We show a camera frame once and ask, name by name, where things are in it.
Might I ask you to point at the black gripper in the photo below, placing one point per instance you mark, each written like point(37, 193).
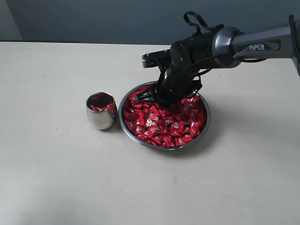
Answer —
point(171, 87)

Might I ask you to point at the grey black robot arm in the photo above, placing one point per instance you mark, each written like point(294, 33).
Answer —
point(182, 65)

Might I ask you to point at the pile of red candies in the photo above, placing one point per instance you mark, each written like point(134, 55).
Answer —
point(164, 124)

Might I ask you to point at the stainless steel bowl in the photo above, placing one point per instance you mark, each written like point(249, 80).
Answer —
point(208, 117)

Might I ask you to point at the stainless steel cup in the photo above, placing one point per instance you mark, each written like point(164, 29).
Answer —
point(103, 120)

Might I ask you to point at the red candies in cup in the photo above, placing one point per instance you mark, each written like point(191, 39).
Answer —
point(100, 102)

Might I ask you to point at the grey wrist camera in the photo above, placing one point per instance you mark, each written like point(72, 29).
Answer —
point(160, 59)

